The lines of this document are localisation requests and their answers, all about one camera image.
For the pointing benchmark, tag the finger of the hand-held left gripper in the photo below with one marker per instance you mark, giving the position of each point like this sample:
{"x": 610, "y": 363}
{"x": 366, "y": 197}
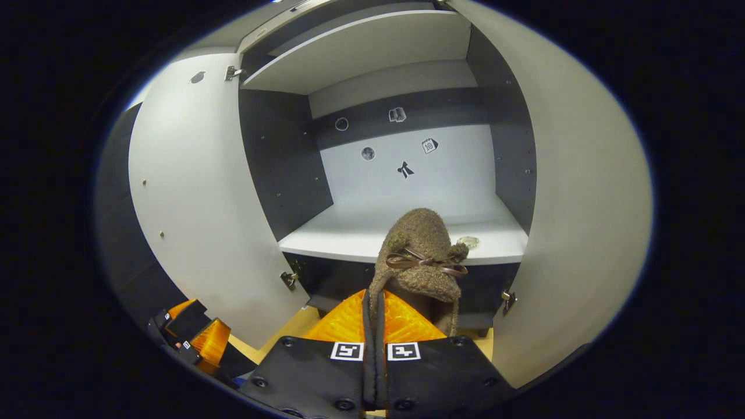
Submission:
{"x": 212, "y": 346}
{"x": 187, "y": 319}

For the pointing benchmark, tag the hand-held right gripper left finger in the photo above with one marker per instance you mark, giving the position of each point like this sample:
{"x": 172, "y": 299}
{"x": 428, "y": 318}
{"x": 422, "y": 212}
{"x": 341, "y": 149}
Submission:
{"x": 308, "y": 372}

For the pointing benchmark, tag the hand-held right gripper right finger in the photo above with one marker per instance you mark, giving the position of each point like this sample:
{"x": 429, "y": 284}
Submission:
{"x": 442, "y": 375}

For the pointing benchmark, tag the grey cabinet door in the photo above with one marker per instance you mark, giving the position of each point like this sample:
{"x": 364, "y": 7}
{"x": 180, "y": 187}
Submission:
{"x": 204, "y": 203}
{"x": 582, "y": 203}

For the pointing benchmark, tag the brown fuzzy shoe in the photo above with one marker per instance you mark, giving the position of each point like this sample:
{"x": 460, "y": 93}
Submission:
{"x": 419, "y": 238}

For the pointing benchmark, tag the grey shoe cabinet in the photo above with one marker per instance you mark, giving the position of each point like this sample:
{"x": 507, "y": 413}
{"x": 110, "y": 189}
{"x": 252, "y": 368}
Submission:
{"x": 378, "y": 52}

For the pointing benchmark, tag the grey cabinet drawer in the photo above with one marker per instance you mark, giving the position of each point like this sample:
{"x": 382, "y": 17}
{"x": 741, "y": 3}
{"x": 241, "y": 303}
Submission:
{"x": 256, "y": 35}

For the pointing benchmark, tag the clear round disc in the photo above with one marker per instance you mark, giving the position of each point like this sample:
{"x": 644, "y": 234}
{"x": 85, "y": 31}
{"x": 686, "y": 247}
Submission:
{"x": 468, "y": 241}

